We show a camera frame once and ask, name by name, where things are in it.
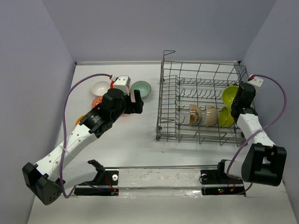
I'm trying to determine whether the lime green bowl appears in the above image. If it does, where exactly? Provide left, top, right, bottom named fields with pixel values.
left=219, top=106, right=234, bottom=127
left=221, top=85, right=239, bottom=107

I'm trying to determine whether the red white patterned bowl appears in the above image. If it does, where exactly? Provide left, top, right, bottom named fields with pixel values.
left=92, top=96, right=102, bottom=108

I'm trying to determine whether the yellow bowl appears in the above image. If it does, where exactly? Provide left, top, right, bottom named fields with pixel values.
left=76, top=115, right=85, bottom=125

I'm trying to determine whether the grey wire dish rack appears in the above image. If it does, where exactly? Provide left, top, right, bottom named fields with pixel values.
left=156, top=50, right=248, bottom=146

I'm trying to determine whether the beige painted ceramic bowl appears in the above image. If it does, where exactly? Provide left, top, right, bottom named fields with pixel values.
left=189, top=104, right=203, bottom=126

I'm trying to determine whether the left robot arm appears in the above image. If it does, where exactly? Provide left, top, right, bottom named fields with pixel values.
left=22, top=89, right=144, bottom=205

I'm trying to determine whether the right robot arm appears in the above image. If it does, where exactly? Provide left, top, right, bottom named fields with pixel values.
left=215, top=77, right=287, bottom=186

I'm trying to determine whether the orange round bowl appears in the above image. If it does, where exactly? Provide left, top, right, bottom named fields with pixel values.
left=122, top=113, right=132, bottom=117

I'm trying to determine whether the pale green ceramic bowl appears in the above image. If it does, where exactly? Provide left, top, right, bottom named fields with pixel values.
left=131, top=81, right=151, bottom=99

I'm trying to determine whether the small white bowl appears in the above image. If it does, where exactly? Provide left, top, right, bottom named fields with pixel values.
left=92, top=81, right=110, bottom=96

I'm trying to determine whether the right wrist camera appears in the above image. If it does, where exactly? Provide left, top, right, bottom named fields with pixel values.
left=247, top=74, right=264, bottom=92

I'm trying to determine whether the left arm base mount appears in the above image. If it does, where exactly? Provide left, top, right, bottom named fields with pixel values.
left=74, top=160, right=119, bottom=196

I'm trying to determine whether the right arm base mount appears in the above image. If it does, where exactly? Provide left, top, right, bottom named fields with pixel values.
left=199, top=160, right=245, bottom=196

